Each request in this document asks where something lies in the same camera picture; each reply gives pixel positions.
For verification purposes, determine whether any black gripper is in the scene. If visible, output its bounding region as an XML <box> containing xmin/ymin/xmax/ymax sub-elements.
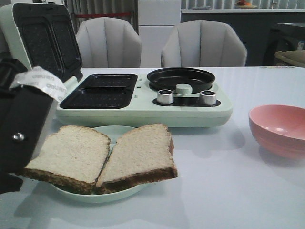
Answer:
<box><xmin>0</xmin><ymin>57</ymin><xmax>64</xmax><ymax>194</ymax></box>

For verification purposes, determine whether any green breakfast maker lid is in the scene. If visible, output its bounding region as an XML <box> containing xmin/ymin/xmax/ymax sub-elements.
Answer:
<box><xmin>0</xmin><ymin>3</ymin><xmax>82</xmax><ymax>83</ymax></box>

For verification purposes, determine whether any bread slice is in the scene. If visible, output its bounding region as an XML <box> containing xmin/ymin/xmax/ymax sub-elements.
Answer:
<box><xmin>20</xmin><ymin>125</ymin><xmax>111</xmax><ymax>194</ymax></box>
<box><xmin>96</xmin><ymin>124</ymin><xmax>178</xmax><ymax>194</ymax></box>

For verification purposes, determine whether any pink bowl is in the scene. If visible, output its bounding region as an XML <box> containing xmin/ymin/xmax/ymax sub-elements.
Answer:
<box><xmin>249</xmin><ymin>104</ymin><xmax>305</xmax><ymax>159</ymax></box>

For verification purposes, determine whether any green breakfast maker base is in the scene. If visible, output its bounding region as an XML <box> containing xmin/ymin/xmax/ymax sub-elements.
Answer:
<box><xmin>56</xmin><ymin>69</ymin><xmax>233</xmax><ymax>127</ymax></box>

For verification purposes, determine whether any left grey chair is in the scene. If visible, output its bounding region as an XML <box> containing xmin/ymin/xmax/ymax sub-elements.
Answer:
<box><xmin>76</xmin><ymin>17</ymin><xmax>142</xmax><ymax>68</ymax></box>

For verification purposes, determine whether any grey chair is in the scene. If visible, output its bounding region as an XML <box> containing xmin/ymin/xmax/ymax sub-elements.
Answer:
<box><xmin>76</xmin><ymin>17</ymin><xmax>142</xmax><ymax>68</ymax></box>
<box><xmin>161</xmin><ymin>20</ymin><xmax>247</xmax><ymax>67</ymax></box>

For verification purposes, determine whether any red barrier belt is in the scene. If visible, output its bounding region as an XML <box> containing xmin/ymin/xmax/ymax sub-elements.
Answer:
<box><xmin>74</xmin><ymin>12</ymin><xmax>132</xmax><ymax>18</ymax></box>

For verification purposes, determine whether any grey curtain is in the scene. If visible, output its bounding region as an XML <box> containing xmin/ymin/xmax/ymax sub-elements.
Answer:
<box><xmin>64</xmin><ymin>0</ymin><xmax>138</xmax><ymax>31</ymax></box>

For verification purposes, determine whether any green round plate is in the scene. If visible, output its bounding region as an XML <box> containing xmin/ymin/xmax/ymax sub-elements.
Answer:
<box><xmin>47</xmin><ymin>125</ymin><xmax>153</xmax><ymax>204</ymax></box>

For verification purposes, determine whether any left silver knob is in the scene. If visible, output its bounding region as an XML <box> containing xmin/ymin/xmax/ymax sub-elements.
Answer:
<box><xmin>157</xmin><ymin>89</ymin><xmax>174</xmax><ymax>104</ymax></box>

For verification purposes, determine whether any silver knob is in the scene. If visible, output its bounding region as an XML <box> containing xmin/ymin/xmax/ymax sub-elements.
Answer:
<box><xmin>157</xmin><ymin>89</ymin><xmax>174</xmax><ymax>104</ymax></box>
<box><xmin>199</xmin><ymin>91</ymin><xmax>217</xmax><ymax>105</ymax></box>

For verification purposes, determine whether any black frying pan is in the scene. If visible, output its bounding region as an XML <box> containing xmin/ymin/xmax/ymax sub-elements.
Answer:
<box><xmin>147</xmin><ymin>67</ymin><xmax>215</xmax><ymax>94</ymax></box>

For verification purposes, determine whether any white refrigerator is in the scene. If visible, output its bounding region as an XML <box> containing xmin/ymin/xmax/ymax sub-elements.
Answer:
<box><xmin>138</xmin><ymin>0</ymin><xmax>181</xmax><ymax>68</ymax></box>

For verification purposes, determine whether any right grey chair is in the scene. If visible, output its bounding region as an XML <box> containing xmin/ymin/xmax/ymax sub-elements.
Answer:
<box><xmin>161</xmin><ymin>20</ymin><xmax>247</xmax><ymax>67</ymax></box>

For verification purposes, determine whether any right silver knob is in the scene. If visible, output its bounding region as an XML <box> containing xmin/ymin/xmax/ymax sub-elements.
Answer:
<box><xmin>199</xmin><ymin>91</ymin><xmax>217</xmax><ymax>105</ymax></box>

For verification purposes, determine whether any fruit plate on counter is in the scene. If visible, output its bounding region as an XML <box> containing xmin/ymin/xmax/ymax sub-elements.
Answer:
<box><xmin>235</xmin><ymin>0</ymin><xmax>258</xmax><ymax>9</ymax></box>

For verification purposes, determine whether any dark counter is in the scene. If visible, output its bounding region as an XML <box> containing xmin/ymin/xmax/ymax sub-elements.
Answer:
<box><xmin>181</xmin><ymin>9</ymin><xmax>305</xmax><ymax>66</ymax></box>

